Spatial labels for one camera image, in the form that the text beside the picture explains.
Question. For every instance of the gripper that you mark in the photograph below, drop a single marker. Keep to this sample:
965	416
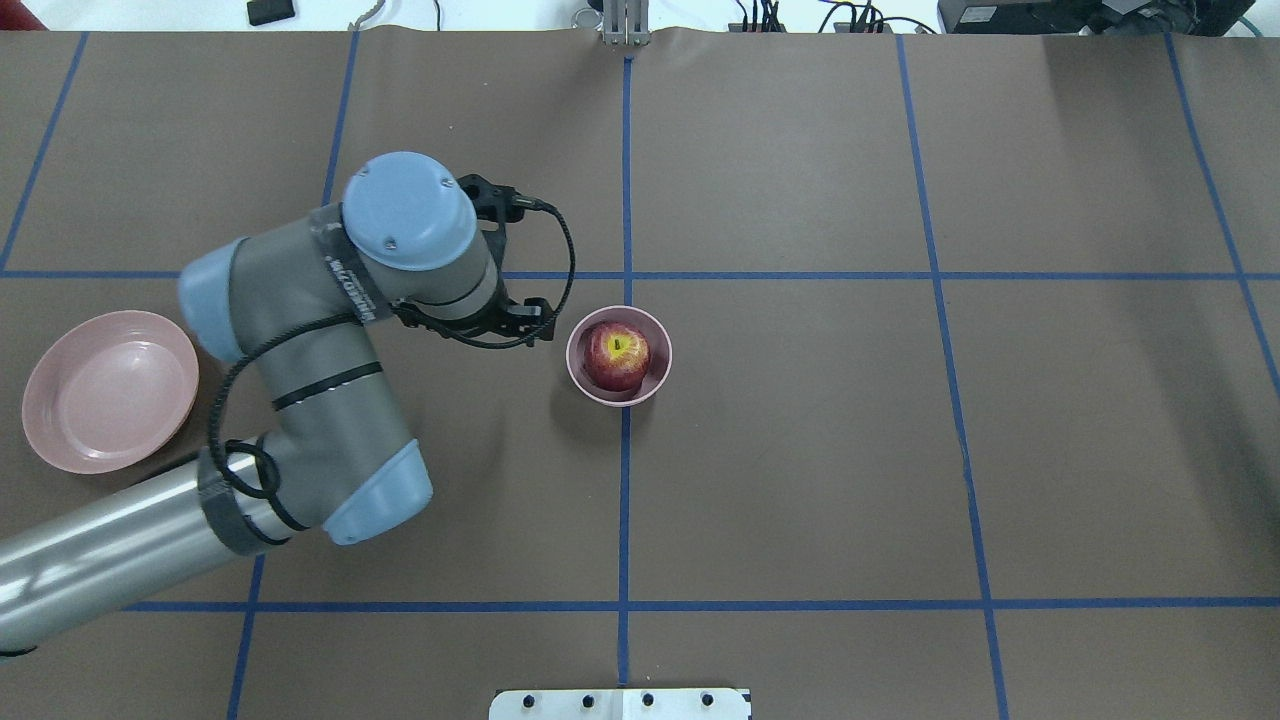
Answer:
527	319

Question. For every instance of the red apple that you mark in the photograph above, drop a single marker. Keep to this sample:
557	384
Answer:
617	356

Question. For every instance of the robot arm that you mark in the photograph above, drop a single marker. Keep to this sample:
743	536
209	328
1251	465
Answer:
304	431

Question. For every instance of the pink bowl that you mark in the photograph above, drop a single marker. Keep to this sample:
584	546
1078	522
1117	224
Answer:
657	336

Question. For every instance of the pink plate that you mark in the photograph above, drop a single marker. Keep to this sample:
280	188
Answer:
110	393

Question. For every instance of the small black square device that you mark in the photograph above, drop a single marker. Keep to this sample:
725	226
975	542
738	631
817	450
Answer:
263	12

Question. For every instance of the aluminium frame post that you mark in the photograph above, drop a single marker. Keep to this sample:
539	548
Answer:
624	22

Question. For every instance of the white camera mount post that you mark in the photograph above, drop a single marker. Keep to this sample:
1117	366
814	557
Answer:
623	703

